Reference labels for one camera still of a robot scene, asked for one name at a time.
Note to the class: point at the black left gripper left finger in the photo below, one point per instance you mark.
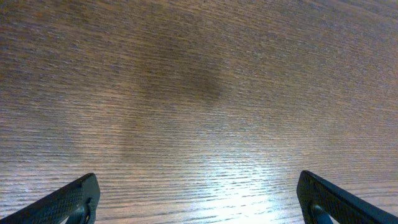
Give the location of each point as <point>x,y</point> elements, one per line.
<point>76,202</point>

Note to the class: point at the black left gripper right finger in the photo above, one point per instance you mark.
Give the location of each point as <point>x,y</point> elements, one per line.
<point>322,202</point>

